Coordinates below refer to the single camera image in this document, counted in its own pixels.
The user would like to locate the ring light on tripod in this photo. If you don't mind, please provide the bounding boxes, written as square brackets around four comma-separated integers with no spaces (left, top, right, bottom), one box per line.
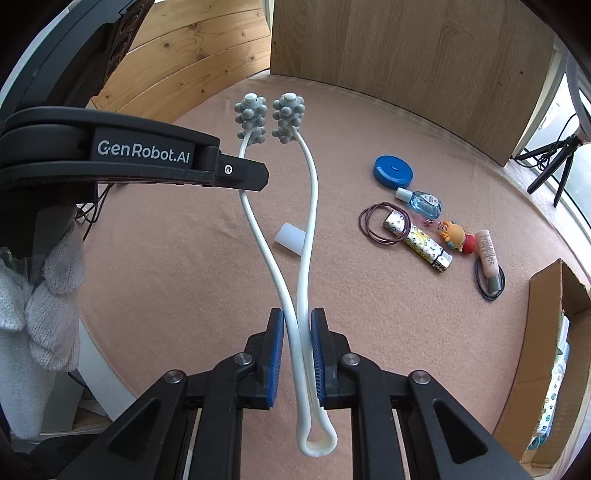
[515,60,591,208]

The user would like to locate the pink cosmetic tube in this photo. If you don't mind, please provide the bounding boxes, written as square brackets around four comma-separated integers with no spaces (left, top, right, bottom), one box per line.
[475,229,505,296]

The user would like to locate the translucent white cap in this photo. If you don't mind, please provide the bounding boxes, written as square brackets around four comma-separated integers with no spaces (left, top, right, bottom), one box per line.
[274,223,306,256]

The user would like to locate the patterned lighter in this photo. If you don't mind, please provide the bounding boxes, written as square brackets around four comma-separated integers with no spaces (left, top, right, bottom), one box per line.
[383,210,453,274]

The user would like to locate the orange cartoon figure keychain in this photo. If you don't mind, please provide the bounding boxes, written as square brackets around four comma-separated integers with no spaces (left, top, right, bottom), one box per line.
[418,217,476,254]

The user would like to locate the small clear blue bottle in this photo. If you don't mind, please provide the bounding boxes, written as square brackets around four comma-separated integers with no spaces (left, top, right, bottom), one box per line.
[396,187,443,220]

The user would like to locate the white massager grey balls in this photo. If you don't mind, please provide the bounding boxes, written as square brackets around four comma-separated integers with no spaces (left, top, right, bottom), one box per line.
[233,92,338,457]

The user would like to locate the cardboard box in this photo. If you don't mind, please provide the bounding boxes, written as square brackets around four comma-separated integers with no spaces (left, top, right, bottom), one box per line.
[492,258,591,464]

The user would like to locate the white window frame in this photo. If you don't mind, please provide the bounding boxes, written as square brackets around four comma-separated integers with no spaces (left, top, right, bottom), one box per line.
[508,44,591,222]

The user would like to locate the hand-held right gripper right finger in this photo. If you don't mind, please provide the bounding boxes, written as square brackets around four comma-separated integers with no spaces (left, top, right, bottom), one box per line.
[310,307,522,480]

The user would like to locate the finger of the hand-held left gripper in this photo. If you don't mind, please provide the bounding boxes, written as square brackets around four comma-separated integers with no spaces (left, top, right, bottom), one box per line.
[215,145,270,193]

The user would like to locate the pine plank panel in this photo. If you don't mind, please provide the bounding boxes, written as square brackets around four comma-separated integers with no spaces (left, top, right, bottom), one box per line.
[85,0,274,126]

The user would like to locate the round blue tape measure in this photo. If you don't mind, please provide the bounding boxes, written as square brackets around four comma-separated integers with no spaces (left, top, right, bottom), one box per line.
[373,154,415,188]

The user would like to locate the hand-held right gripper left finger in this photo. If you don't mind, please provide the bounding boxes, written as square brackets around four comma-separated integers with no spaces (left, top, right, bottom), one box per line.
[58,308,284,480]

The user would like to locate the person's left hand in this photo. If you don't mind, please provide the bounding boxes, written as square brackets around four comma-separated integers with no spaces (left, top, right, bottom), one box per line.
[0,226,87,440]

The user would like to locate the black hair tie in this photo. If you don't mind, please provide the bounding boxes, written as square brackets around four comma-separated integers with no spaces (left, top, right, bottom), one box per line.
[475,256,506,302]

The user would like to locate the star print tissue pack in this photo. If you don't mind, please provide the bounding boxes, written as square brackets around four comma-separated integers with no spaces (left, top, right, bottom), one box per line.
[531,344,570,438]

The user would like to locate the light wooden board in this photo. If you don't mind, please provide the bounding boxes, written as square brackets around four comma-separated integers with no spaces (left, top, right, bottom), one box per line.
[269,0,555,168]

